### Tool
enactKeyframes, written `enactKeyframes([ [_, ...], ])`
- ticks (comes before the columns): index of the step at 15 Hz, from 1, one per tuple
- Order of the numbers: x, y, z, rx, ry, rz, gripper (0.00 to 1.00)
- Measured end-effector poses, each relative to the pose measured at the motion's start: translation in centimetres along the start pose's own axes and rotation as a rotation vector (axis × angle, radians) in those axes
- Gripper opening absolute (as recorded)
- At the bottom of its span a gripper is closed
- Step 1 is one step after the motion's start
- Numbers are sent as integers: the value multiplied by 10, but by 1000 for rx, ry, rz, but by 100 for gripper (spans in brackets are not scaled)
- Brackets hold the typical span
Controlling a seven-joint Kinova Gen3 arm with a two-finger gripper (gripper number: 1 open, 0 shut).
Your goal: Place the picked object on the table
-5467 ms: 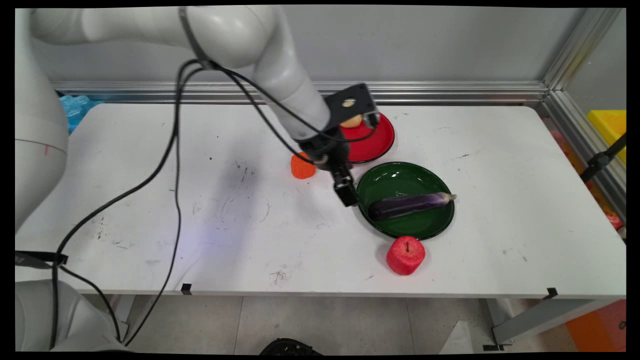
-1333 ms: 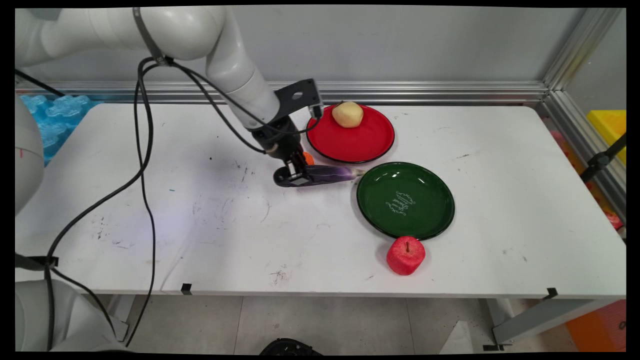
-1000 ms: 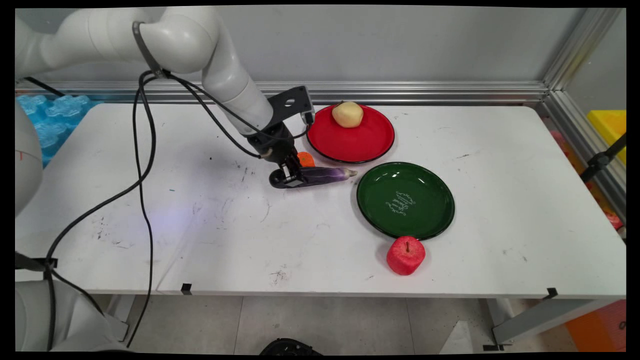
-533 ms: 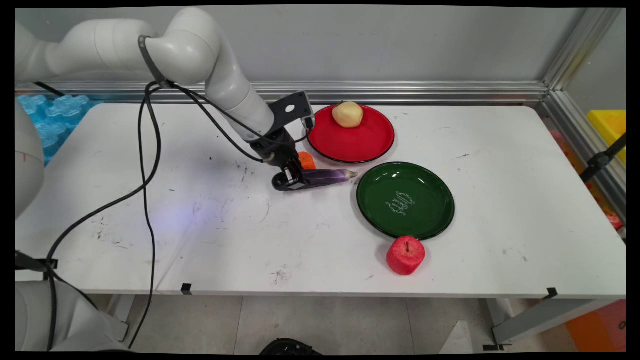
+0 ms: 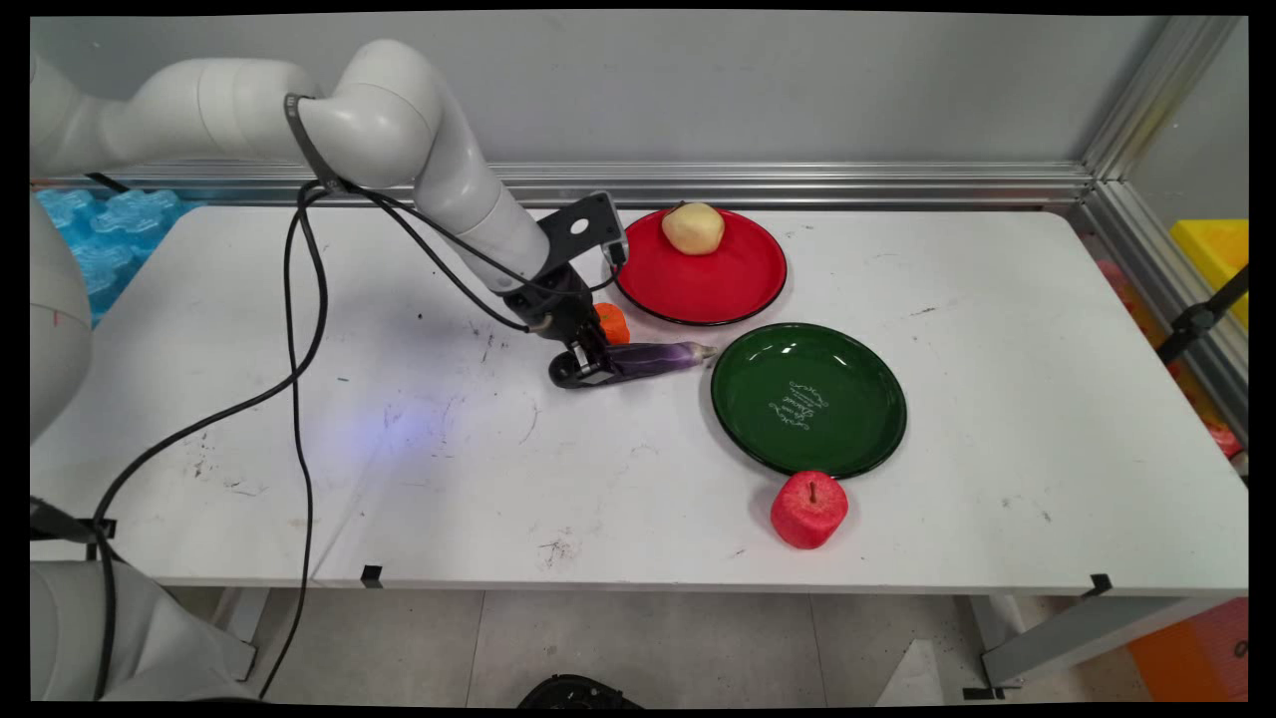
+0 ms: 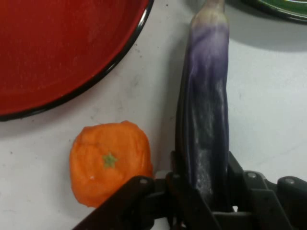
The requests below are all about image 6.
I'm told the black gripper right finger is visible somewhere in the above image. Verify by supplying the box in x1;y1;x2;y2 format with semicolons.
227;151;307;230

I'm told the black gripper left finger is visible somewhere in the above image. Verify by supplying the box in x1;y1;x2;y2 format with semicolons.
71;150;214;230

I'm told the purple toy eggplant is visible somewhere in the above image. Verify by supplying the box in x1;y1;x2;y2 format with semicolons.
175;0;231;213

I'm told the orange toy tangerine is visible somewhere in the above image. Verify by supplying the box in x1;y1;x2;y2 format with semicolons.
69;120;154;208

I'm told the red plate with black rim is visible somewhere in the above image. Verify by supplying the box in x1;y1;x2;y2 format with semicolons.
0;0;155;122

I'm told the green plate with black rim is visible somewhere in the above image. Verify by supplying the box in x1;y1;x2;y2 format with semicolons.
234;0;307;24

